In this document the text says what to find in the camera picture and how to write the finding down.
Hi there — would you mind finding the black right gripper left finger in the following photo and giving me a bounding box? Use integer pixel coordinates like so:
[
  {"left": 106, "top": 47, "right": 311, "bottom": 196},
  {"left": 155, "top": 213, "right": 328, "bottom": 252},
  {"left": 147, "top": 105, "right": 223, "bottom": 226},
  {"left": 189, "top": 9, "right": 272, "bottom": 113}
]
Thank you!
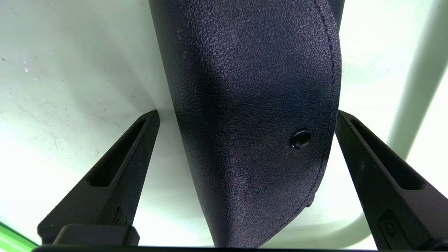
[{"left": 37, "top": 110, "right": 161, "bottom": 245}]

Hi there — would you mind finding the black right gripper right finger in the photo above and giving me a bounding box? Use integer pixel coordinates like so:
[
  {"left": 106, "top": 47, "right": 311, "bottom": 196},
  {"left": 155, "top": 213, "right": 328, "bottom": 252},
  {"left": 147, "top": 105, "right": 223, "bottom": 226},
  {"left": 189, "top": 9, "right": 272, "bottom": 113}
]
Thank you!
[{"left": 335, "top": 110, "right": 448, "bottom": 250}]

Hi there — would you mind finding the light green plastic tray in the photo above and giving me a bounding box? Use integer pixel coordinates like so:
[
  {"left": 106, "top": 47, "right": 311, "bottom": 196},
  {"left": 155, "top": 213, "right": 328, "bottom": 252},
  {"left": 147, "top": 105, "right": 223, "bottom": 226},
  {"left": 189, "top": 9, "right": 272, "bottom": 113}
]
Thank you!
[{"left": 0, "top": 0, "right": 448, "bottom": 250}]

